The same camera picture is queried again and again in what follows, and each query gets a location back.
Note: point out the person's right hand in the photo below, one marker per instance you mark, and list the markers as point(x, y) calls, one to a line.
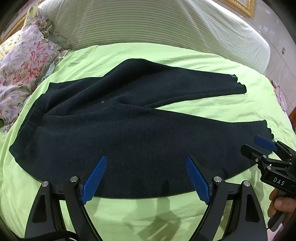
point(283, 204)

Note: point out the white striped bolster cushion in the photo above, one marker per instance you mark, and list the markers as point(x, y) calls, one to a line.
point(161, 23)

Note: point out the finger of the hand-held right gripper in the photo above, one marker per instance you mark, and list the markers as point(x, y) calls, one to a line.
point(263, 142)
point(252, 151)

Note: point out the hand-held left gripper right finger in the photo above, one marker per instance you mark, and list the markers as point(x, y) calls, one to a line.
point(196, 178)

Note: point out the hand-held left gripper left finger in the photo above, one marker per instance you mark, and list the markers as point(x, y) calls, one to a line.
point(96, 176)

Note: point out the dark navy pants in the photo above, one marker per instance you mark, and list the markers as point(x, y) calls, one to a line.
point(120, 129)

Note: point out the floral pillow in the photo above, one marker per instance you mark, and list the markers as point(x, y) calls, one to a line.
point(27, 60)

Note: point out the green bed sheet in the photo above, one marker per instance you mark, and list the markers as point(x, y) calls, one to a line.
point(208, 111)

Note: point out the yellow cartoon print pillow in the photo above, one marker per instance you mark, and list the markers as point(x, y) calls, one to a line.
point(10, 42)

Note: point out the floral quilt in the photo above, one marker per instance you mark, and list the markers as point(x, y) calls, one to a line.
point(281, 95)

